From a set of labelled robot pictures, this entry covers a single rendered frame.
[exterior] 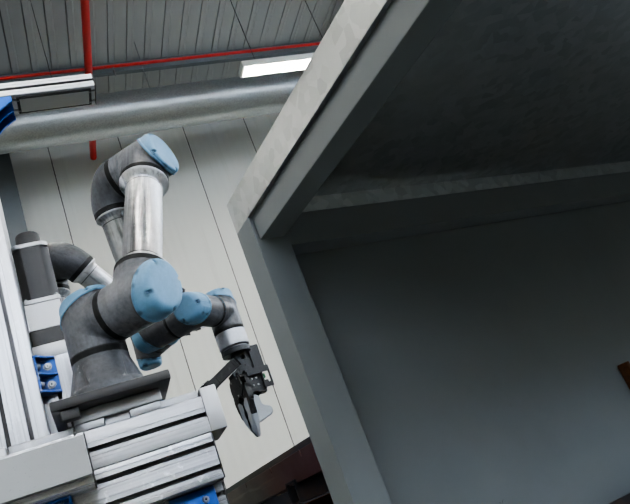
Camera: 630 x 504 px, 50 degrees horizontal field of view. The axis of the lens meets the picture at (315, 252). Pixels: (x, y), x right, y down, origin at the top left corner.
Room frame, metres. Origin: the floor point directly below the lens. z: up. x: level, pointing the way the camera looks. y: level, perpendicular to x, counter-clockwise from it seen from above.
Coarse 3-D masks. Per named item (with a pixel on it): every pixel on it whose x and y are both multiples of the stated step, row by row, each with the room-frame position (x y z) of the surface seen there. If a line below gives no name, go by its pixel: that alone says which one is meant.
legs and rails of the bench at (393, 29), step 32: (416, 0) 0.41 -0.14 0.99; (448, 0) 0.41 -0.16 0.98; (384, 32) 0.44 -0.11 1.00; (416, 32) 0.43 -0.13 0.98; (352, 64) 0.48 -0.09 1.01; (384, 64) 0.46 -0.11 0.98; (352, 96) 0.50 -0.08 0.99; (384, 96) 0.50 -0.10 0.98; (320, 128) 0.54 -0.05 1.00; (352, 128) 0.53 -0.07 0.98; (288, 160) 0.60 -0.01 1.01; (320, 160) 0.57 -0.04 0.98; (288, 192) 0.62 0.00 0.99; (256, 224) 0.69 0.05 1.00; (288, 224) 0.68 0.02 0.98
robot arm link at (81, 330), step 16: (96, 288) 1.28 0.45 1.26; (64, 304) 1.27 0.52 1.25; (80, 304) 1.26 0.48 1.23; (96, 304) 1.24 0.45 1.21; (64, 320) 1.27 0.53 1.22; (80, 320) 1.26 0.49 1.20; (96, 320) 1.25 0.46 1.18; (64, 336) 1.29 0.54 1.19; (80, 336) 1.26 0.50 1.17; (96, 336) 1.27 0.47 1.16; (112, 336) 1.28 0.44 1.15
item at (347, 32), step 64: (384, 0) 0.42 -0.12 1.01; (512, 0) 0.54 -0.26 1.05; (576, 0) 0.58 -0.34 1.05; (320, 64) 0.51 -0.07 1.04; (448, 64) 0.61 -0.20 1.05; (512, 64) 0.66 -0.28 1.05; (576, 64) 0.72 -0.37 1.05; (384, 128) 0.69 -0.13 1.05; (448, 128) 0.75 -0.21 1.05; (512, 128) 0.82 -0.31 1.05; (576, 128) 0.91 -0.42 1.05; (256, 192) 0.66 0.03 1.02; (320, 192) 0.78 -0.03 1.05; (384, 192) 0.85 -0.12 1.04; (448, 192) 0.91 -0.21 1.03
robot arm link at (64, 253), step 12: (60, 252) 1.75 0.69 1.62; (72, 252) 1.76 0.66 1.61; (84, 252) 1.79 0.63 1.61; (60, 264) 1.76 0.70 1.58; (72, 264) 1.76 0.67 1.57; (84, 264) 1.78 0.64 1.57; (96, 264) 1.82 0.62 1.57; (60, 276) 1.79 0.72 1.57; (72, 276) 1.78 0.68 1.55; (84, 276) 1.79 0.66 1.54; (96, 276) 1.81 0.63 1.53; (108, 276) 1.84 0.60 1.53
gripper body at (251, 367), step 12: (240, 348) 1.54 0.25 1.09; (252, 348) 1.58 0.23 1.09; (240, 360) 1.56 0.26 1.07; (252, 360) 1.57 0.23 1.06; (240, 372) 1.54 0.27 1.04; (252, 372) 1.55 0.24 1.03; (240, 384) 1.53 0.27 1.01; (252, 384) 1.56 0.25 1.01; (264, 384) 1.57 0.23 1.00; (240, 396) 1.55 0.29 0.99
